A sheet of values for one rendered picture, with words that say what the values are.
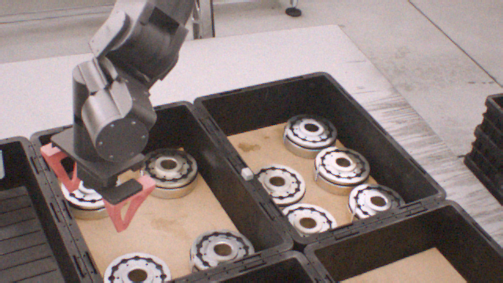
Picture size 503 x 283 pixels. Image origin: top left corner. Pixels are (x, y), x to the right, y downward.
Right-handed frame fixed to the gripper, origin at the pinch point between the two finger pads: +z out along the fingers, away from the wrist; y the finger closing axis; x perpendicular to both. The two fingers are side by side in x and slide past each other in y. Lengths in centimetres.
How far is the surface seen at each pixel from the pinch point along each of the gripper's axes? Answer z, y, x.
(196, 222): 22.3, -5.4, 25.9
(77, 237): 13.5, -8.2, 3.1
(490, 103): 40, 1, 140
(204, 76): 32, -49, 73
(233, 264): 13.0, 10.8, 15.9
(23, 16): 85, -185, 111
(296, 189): 18.7, 2.5, 42.5
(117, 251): 23.0, -9.4, 11.9
